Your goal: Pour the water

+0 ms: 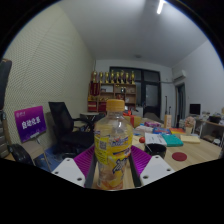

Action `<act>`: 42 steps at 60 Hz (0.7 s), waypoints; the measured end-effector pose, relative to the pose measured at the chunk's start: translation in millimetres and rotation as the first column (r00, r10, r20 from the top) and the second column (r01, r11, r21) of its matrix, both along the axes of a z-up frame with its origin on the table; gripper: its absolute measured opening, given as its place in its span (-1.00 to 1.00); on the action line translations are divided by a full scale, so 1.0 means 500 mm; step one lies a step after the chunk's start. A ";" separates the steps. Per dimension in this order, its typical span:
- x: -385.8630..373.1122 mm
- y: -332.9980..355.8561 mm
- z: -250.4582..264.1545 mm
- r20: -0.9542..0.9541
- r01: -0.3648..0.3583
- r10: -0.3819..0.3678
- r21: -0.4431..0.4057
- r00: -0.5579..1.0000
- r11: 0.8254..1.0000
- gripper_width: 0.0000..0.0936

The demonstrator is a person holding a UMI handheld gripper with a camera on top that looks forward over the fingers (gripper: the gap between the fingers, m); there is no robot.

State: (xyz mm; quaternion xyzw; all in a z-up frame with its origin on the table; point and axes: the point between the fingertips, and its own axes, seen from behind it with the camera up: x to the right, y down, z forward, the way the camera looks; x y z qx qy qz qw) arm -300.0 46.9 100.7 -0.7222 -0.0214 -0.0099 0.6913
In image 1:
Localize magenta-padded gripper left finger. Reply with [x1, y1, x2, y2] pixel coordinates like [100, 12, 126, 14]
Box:
[51, 145, 98, 190]

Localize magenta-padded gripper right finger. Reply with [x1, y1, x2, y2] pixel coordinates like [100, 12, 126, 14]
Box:
[129, 145, 176, 188]

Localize yellow-labelled orange-capped drink bottle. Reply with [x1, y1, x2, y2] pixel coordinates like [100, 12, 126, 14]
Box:
[93, 98, 134, 191]

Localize black cup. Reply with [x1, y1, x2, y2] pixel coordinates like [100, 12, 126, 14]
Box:
[144, 143, 168, 160]

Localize flat round red coaster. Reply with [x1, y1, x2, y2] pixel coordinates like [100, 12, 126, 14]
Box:
[171, 151, 188, 162]

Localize teal book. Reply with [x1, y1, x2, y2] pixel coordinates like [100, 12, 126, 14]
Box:
[161, 133, 185, 148]

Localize blue booklet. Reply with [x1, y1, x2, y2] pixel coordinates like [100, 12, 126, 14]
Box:
[152, 126, 172, 135]

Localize black office chair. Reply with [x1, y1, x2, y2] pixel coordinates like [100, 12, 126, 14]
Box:
[48, 101, 96, 155]

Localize orange book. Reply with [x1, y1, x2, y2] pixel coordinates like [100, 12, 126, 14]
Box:
[169, 127, 187, 135]

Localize small upright carton box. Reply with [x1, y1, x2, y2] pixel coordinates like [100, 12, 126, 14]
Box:
[163, 114, 173, 130]

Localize yellow gift box red ribbon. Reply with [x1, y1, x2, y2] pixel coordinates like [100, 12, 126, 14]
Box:
[123, 110, 143, 129]

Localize pink flowers in white pot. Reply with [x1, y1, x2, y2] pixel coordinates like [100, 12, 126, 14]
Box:
[183, 116, 196, 136]

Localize small round side table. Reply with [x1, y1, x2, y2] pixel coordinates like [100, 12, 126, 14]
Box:
[79, 111, 101, 123]

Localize purple sign board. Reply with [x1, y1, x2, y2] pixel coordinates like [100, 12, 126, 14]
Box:
[13, 105, 48, 144]

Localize wooden side desk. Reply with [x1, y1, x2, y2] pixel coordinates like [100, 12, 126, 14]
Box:
[194, 117, 224, 146]

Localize computer monitor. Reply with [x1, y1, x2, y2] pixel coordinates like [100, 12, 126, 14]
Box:
[189, 103, 202, 116]

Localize black framed glass door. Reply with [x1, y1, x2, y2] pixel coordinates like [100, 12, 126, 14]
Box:
[109, 66, 163, 118]

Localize wooden shelf unit with trophies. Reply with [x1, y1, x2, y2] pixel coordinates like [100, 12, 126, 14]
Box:
[87, 69, 138, 113]

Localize ceiling light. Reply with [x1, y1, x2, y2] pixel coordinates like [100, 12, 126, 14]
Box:
[156, 0, 166, 15]

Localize white wall air conditioner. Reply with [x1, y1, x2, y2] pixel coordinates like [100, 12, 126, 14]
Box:
[172, 69, 189, 83]

